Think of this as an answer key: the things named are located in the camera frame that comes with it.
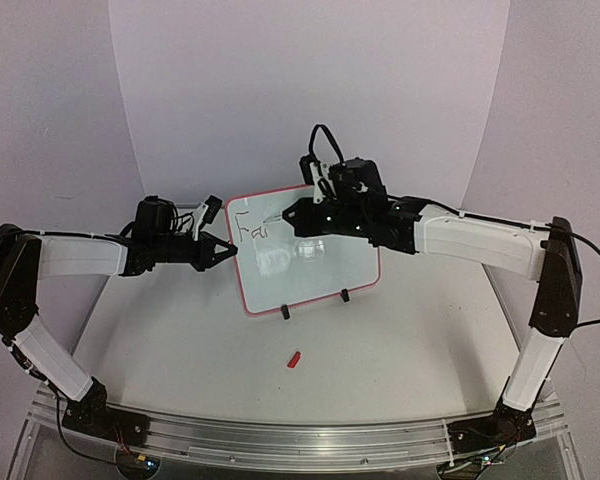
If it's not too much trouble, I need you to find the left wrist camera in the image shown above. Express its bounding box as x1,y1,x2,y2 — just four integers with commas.
190,195,222,241

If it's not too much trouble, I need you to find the whiteboard marker pen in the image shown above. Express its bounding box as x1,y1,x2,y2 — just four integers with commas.
263,213,284,224

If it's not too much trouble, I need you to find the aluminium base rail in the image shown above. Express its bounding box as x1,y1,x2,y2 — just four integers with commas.
27,389,566,474

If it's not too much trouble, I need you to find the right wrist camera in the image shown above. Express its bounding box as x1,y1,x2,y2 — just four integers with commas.
299,124,344,204

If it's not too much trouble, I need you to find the pink framed whiteboard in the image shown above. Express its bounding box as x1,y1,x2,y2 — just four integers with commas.
225,186,381,316

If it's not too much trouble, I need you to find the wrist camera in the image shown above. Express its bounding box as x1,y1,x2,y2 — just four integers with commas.
190,195,222,241
299,124,344,204

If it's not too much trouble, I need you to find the wire whiteboard stand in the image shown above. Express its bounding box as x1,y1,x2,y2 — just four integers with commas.
279,289,350,321

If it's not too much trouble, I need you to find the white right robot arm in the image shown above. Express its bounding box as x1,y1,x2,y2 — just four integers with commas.
282,155,582,412

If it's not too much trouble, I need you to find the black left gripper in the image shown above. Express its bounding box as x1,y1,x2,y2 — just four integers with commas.
152,230,237,271

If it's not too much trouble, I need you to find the red marker cap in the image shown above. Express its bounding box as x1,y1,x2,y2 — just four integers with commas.
287,351,301,369

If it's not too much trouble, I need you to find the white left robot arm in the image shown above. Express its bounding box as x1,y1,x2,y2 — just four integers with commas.
0,196,237,435

